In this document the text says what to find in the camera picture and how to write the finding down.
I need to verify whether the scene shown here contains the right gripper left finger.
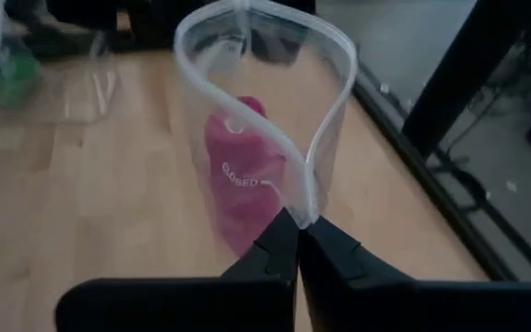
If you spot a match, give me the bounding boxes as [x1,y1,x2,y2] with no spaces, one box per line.
[221,207,300,332]

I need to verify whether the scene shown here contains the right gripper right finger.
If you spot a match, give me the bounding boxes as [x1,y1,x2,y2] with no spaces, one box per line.
[298,215,432,332]

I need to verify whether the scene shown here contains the pink elastic bandage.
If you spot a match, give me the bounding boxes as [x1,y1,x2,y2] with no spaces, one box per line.
[203,95,289,257]

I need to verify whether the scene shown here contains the clear zip bag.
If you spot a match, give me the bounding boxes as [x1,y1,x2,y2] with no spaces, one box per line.
[172,0,359,259]

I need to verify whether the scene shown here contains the bagged green bandage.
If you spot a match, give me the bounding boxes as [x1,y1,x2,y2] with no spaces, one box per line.
[0,48,44,111]

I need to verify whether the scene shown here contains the clear plastic bin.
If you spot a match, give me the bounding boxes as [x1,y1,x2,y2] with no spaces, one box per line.
[0,0,119,125]

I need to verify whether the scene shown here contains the black tower fan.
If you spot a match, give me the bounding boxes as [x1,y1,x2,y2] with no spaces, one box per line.
[401,0,531,160]

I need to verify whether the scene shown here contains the black aluminium table frame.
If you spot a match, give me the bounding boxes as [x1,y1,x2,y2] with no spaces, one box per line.
[351,43,531,283]

